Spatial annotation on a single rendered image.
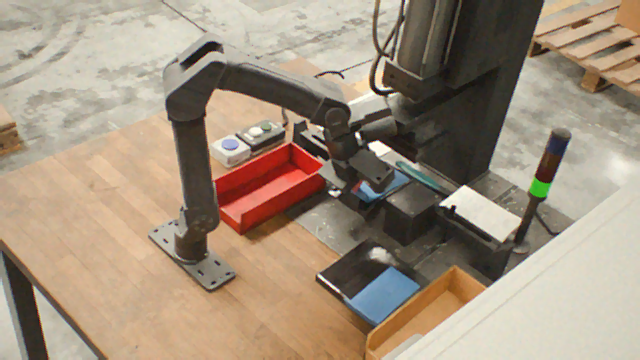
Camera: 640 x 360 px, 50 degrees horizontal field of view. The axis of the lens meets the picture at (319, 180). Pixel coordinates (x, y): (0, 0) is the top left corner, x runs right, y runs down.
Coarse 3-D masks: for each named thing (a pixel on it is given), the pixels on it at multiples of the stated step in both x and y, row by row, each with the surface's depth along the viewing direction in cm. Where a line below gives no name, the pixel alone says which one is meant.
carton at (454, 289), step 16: (448, 272) 130; (464, 272) 130; (432, 288) 128; (448, 288) 135; (464, 288) 132; (480, 288) 129; (416, 304) 126; (432, 304) 132; (448, 304) 132; (464, 304) 133; (400, 320) 124; (416, 320) 129; (432, 320) 129; (368, 336) 117; (384, 336) 122; (400, 336) 125; (368, 352) 119; (384, 352) 122
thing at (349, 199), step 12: (348, 192) 150; (348, 204) 151; (360, 204) 149; (384, 204) 143; (396, 216) 142; (420, 216) 141; (432, 216) 146; (384, 228) 146; (396, 228) 143; (408, 228) 141; (420, 228) 145; (396, 240) 145; (408, 240) 143
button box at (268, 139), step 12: (324, 72) 195; (336, 72) 199; (264, 120) 169; (288, 120) 173; (240, 132) 164; (264, 132) 165; (276, 132) 165; (252, 144) 161; (264, 144) 163; (276, 144) 167
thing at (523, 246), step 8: (560, 128) 131; (560, 136) 129; (568, 136) 129; (528, 192) 139; (536, 200) 138; (544, 200) 139; (528, 208) 141; (536, 208) 141; (528, 216) 142; (520, 224) 145; (528, 224) 144; (520, 232) 145; (504, 240) 148; (512, 240) 148; (520, 240) 146; (520, 248) 147; (528, 248) 147
